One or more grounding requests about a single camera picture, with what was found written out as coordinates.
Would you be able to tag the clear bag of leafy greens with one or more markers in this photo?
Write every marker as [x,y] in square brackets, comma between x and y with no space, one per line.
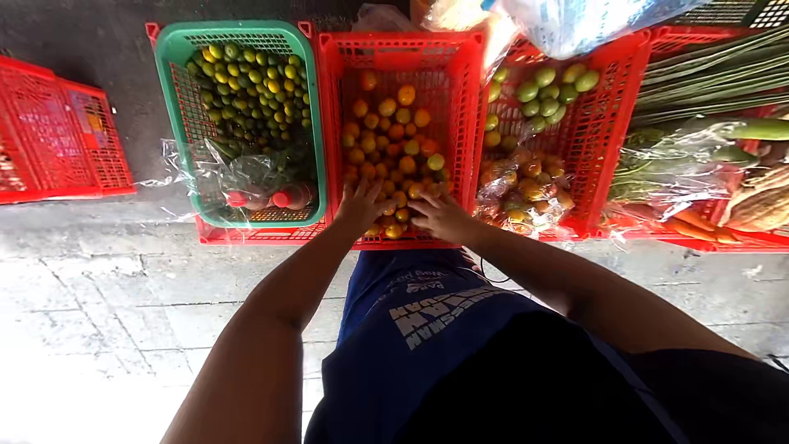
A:
[666,163]

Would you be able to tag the person's right hand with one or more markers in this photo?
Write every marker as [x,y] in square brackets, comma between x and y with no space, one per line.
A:
[449,221]

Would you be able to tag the green cucumber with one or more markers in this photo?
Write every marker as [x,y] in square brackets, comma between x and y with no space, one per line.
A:
[761,129]

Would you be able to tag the person's left ring finger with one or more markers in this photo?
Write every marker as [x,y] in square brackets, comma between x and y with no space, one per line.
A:
[348,189]

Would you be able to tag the clear plastic bag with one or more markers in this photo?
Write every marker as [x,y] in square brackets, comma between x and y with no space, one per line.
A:
[216,169]

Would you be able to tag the pile of green tomatoes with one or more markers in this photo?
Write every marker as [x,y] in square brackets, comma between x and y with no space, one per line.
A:
[548,95]

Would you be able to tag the blue and white plastic bag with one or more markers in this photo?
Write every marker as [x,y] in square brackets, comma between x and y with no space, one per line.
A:
[573,24]

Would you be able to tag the person's right thumb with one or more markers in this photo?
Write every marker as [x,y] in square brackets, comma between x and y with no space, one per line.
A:
[420,221]

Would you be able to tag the person's left hand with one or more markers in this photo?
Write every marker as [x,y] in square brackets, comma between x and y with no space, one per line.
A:
[357,213]

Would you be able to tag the person's body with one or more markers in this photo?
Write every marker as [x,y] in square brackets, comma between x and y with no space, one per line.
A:
[456,370]

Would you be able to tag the person's right forearm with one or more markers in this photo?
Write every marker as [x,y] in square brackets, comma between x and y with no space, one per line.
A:
[548,268]

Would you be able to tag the translucent yellowish plastic bag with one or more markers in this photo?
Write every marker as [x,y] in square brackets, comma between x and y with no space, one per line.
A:
[456,13]

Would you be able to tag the person's left forearm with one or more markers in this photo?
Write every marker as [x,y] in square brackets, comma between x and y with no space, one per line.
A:
[289,290]

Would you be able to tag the orange carrot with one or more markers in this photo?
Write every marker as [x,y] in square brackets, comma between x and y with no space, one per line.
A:
[693,229]

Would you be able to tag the bundle of long green beans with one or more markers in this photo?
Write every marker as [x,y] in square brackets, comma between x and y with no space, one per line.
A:
[696,77]

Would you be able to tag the dark green vegetable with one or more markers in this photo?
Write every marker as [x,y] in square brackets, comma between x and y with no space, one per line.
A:
[733,155]

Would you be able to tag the red plastic crate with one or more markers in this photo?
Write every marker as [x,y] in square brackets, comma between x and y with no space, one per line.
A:
[46,129]
[616,117]
[271,235]
[465,111]
[702,244]

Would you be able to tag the pile of orange tomatoes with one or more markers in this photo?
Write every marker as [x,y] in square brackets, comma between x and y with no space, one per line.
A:
[394,148]

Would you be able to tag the person's left index finger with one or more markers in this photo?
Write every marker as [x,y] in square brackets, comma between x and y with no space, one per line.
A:
[374,190]

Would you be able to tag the black plastic crate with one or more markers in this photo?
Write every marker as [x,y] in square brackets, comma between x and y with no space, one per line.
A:
[727,13]

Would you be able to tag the teal green plastic basket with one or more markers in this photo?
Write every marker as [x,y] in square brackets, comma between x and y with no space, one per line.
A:
[240,28]

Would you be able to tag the red-capped bottle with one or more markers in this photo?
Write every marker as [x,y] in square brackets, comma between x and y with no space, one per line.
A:
[294,197]
[246,198]

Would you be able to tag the pile of green-yellow calamansi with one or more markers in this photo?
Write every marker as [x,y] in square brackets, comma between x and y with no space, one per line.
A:
[253,86]

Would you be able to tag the person's left middle finger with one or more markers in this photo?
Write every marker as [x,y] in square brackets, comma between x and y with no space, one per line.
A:
[362,187]

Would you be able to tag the person's right fingers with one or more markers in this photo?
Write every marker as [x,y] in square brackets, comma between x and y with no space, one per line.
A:
[438,195]

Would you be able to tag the clear bag of tomatoes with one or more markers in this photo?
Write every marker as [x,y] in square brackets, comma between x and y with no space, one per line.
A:
[527,185]

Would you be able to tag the person's left thumb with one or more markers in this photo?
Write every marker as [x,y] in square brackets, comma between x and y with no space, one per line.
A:
[388,205]

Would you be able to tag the person's right index finger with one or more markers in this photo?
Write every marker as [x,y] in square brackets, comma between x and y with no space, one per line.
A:
[419,205]

